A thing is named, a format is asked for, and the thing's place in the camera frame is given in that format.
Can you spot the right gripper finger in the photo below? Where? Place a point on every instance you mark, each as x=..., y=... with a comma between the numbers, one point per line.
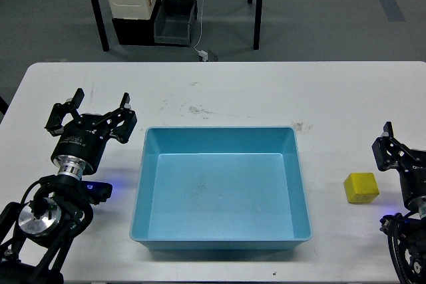
x=389, y=153

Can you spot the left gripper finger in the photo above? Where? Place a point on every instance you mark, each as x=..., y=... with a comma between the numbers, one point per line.
x=119, y=123
x=54, y=124

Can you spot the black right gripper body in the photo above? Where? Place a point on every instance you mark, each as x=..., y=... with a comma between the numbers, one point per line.
x=412, y=178

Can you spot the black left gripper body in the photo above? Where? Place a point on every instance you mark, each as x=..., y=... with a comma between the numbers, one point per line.
x=84, y=139

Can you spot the yellow block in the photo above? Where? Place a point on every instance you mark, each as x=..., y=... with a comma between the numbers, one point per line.
x=361, y=187

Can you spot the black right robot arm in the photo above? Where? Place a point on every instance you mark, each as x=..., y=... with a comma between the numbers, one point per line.
x=405, y=233

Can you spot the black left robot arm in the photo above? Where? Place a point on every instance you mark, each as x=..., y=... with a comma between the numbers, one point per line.
x=37, y=234

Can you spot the black crate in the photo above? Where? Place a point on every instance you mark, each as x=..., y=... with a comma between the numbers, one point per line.
x=138, y=32

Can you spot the blue plastic tray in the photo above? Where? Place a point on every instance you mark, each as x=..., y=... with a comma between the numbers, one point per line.
x=205, y=188

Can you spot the white power adapter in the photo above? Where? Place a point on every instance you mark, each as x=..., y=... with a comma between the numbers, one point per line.
x=207, y=56

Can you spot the grey plastic bin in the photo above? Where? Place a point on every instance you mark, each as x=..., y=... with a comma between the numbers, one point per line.
x=174, y=21

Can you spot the black table leg left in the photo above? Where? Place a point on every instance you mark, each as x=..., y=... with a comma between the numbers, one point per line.
x=100, y=25

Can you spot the black table leg right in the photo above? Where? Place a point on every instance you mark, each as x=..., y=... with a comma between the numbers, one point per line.
x=257, y=24

